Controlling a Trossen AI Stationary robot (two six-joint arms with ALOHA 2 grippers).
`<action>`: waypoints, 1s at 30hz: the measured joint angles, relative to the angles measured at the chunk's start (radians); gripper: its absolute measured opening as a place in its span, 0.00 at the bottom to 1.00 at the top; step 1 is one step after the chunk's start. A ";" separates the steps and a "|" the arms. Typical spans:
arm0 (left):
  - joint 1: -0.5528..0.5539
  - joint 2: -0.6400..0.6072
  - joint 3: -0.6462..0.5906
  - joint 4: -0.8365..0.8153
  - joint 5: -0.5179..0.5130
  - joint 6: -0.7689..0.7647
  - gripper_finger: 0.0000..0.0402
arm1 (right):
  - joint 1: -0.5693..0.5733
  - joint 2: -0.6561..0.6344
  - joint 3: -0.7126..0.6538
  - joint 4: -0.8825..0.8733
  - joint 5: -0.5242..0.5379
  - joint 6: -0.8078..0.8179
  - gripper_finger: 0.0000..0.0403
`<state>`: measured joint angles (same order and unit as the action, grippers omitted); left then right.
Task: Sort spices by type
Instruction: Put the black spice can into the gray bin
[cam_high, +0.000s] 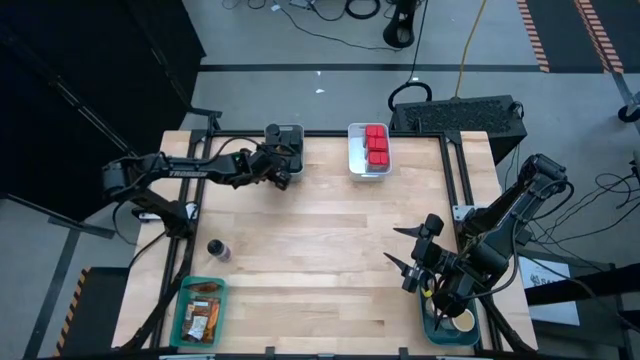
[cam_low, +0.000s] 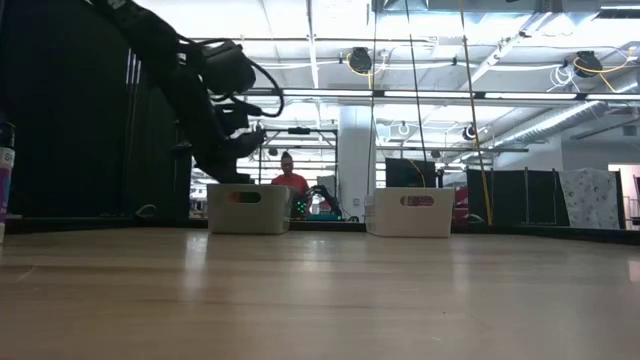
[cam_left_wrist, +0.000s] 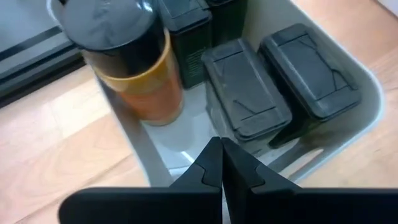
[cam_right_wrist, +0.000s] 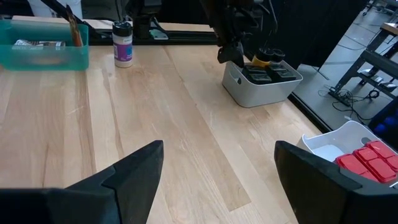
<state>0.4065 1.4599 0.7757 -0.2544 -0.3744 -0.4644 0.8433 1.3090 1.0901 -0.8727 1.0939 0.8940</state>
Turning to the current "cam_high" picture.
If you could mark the brown spice pouch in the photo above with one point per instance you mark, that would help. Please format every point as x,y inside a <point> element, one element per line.
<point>202,287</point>
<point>196,322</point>

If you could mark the black power adapter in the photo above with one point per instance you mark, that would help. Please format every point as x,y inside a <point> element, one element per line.
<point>524,236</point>

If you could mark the white printed sign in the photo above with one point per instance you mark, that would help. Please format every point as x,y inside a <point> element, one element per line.
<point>545,280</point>

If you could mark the black mat with hazard stripes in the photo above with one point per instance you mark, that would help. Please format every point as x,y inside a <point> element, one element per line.
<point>100,310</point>

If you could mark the black computer case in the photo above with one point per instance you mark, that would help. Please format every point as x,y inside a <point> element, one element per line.
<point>460,117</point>

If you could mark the red smoked paprika tin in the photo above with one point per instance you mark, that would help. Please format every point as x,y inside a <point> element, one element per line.
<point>375,131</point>
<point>378,159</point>
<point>377,144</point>

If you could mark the black mat with orange stripes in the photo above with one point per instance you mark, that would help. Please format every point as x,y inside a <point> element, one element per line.
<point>565,30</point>

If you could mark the teal green plastic bin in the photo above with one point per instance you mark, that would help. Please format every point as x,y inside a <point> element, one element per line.
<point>225,320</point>

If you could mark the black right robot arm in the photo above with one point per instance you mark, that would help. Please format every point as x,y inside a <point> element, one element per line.
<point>515,220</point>

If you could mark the black metal beam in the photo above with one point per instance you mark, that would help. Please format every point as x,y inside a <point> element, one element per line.
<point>575,291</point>

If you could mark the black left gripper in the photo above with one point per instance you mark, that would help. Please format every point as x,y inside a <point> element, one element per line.
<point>272,162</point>

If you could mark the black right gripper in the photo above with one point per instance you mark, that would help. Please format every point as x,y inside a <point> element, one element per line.
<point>432,255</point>

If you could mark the dark blue plastic bin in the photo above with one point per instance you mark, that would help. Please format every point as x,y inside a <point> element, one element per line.
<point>450,339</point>

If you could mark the black metal table frame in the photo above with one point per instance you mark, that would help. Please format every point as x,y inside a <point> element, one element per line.
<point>325,133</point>

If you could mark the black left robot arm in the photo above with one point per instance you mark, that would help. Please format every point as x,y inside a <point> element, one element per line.
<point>190,172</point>

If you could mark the black support pole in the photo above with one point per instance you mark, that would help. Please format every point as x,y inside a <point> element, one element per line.
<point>102,127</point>

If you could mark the orange spice pouch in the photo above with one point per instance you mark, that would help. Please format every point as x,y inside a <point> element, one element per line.
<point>215,315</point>

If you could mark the black partition screen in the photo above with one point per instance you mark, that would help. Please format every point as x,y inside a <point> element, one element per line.
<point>75,75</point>

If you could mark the grey-blue plastic bin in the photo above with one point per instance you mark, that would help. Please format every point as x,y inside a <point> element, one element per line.
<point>301,150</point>

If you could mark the purple-labelled spice jar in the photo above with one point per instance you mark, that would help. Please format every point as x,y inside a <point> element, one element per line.
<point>219,250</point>

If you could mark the brown spice jar black lid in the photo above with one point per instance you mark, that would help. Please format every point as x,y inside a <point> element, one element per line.
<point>273,131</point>

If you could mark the white plastic bin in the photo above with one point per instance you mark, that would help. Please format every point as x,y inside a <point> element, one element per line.
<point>357,160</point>

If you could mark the black stand base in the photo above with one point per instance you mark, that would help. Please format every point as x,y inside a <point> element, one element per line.
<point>400,30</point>

